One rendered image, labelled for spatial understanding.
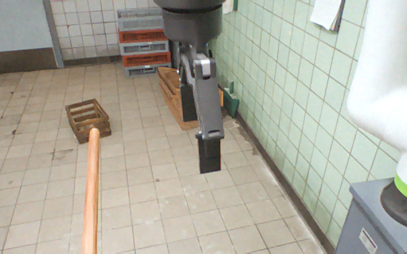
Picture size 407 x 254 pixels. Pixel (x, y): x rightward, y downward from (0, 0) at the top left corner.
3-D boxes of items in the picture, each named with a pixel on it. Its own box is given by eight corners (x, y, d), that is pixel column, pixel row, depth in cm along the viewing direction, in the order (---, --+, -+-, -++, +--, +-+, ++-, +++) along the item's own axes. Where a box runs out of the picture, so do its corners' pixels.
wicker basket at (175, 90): (175, 116, 308) (174, 89, 293) (158, 91, 352) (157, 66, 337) (223, 106, 324) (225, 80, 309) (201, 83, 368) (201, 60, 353)
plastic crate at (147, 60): (171, 62, 429) (170, 51, 421) (123, 67, 416) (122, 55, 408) (166, 52, 462) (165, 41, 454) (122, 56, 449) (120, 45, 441)
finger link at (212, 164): (218, 127, 44) (220, 130, 43) (219, 167, 48) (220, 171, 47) (196, 130, 44) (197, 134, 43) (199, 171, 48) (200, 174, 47)
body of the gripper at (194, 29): (231, 9, 38) (231, 81, 43) (212, -8, 45) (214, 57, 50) (165, 15, 37) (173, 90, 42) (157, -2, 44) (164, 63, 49)
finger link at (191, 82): (209, 52, 45) (210, 48, 43) (225, 134, 43) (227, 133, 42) (180, 55, 44) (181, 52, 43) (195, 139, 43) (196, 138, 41)
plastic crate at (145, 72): (172, 73, 438) (171, 62, 430) (126, 78, 424) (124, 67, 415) (166, 62, 471) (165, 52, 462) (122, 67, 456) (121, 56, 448)
